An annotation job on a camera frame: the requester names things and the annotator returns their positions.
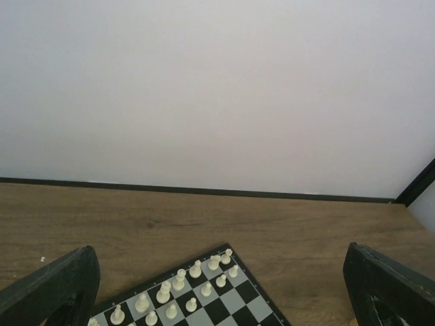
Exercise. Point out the white chess pieces group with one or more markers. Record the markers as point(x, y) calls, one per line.
point(176, 288)

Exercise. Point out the black aluminium frame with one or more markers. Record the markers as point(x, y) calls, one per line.
point(420, 183)

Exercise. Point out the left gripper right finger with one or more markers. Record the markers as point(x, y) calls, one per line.
point(383, 291)

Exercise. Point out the black and white chessboard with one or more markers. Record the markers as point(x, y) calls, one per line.
point(221, 305)

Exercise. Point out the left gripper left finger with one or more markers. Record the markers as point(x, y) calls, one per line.
point(60, 293)

